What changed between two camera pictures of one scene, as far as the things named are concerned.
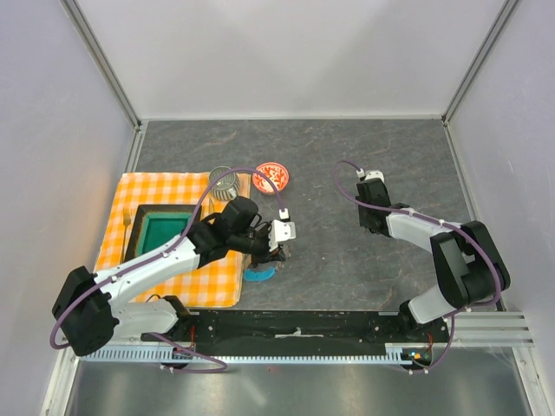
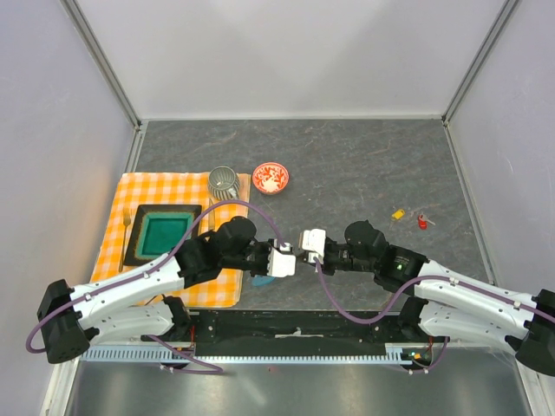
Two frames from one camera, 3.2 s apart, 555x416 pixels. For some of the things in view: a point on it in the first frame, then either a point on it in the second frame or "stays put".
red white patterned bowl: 275,172 stays put
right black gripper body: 362,213 to 337,257
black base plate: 284,334 stays put
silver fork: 127,220 stays put
